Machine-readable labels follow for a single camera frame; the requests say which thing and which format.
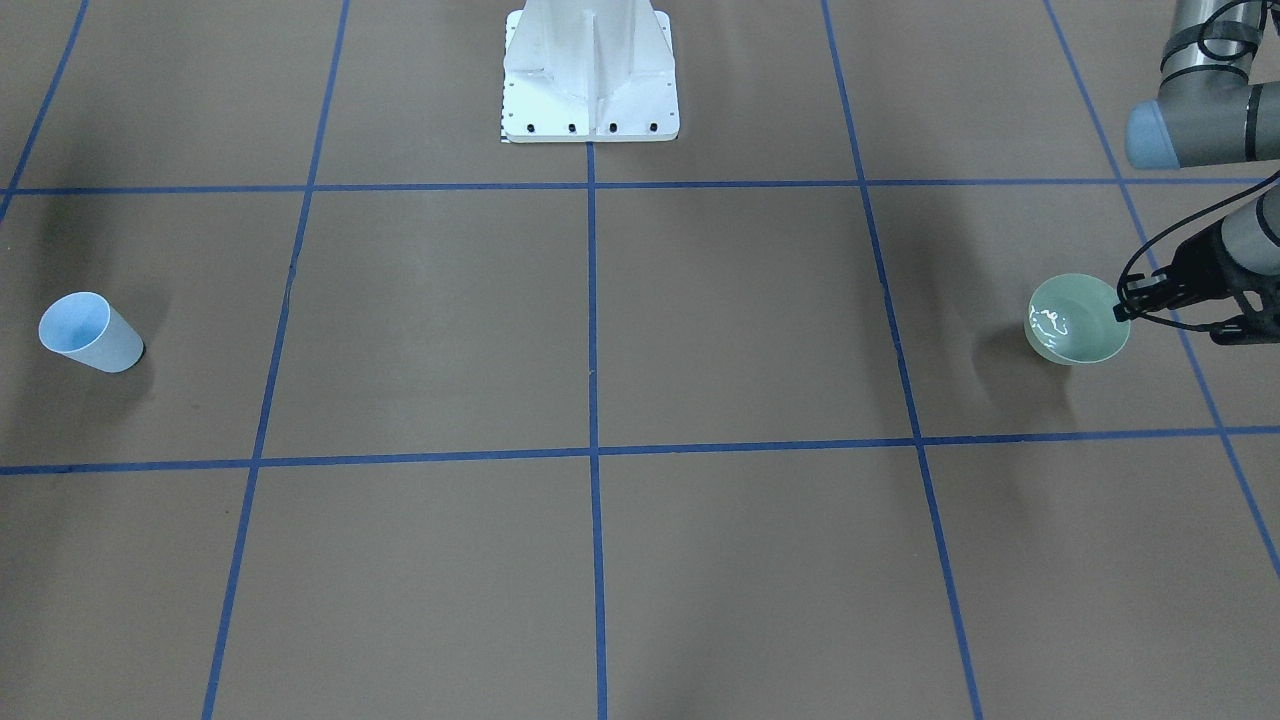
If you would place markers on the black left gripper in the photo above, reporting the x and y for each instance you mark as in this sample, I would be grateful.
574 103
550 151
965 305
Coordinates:
1192 268

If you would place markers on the light green ceramic bowl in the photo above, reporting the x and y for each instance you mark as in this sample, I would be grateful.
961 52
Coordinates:
1070 320

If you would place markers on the light blue plastic cup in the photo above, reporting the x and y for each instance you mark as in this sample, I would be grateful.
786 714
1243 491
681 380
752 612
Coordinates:
85 327

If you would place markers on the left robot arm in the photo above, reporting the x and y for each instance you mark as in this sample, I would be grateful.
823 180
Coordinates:
1208 112

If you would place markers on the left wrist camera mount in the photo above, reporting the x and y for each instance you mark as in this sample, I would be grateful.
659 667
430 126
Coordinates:
1258 320

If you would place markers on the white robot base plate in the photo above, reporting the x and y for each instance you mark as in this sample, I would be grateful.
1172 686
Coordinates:
589 72

